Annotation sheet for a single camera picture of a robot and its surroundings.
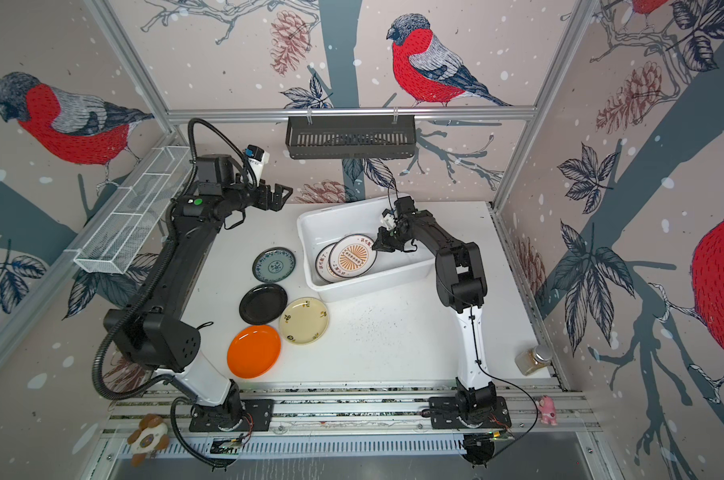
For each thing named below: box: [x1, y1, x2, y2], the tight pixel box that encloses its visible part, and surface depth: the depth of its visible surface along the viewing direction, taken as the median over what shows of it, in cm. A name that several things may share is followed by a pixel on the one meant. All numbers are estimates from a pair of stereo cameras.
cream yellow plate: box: [279, 297, 329, 345], surface depth 92 cm
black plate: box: [239, 284, 288, 325], surface depth 94 cm
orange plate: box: [226, 325, 282, 379], surface depth 84 cm
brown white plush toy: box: [127, 414, 169, 467], surface depth 70 cm
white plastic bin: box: [298, 196, 438, 302], surface depth 102 cm
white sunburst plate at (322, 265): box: [315, 242, 351, 283], surface depth 103 cm
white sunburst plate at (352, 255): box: [328, 233, 378, 278], surface depth 103 cm
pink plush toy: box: [536, 395, 558, 426], surface depth 74 cm
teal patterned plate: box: [252, 247, 296, 283], surface depth 106 cm
